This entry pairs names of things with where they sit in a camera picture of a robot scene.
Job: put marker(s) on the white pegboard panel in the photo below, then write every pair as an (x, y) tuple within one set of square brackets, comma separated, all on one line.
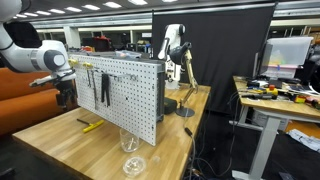
[(136, 92)]

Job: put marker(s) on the yellow T-handle hex key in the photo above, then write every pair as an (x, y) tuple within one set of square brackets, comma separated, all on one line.
[(90, 126)]

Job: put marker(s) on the orange sofa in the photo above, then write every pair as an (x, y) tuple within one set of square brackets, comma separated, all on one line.
[(22, 105)]

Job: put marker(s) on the yellow T-handle key on pegboard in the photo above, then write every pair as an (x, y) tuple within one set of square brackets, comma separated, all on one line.
[(73, 62)]

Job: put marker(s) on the clear plastic storage bin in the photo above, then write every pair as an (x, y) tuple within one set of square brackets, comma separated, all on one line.
[(282, 56)]

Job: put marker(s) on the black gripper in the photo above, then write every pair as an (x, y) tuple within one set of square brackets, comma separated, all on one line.
[(66, 93)]

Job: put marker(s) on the silver wrench on pegboard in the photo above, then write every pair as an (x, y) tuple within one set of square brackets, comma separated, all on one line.
[(94, 89)]

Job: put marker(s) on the black pliers on pegboard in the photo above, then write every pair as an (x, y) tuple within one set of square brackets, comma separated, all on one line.
[(105, 89)]

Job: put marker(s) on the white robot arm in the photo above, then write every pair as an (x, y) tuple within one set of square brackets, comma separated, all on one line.
[(50, 57)]

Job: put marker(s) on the dark case behind pegboard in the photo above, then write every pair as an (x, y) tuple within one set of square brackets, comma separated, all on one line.
[(170, 106)]

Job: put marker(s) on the red emergency stop button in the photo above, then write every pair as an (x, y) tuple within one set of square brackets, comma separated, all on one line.
[(271, 89)]

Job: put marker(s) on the wooden side desk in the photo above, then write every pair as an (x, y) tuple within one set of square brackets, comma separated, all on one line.
[(275, 110)]

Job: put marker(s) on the clear glass cup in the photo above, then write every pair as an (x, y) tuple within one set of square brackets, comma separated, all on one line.
[(129, 142)]

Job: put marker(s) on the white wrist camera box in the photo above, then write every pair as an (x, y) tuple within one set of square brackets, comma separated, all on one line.
[(54, 80)]

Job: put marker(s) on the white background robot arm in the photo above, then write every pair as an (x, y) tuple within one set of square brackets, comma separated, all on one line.
[(172, 39)]

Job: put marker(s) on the clear glass dish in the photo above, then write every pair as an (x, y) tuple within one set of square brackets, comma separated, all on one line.
[(134, 166)]

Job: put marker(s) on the black backdrop curtain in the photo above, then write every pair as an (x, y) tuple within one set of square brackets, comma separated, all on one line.
[(224, 42)]

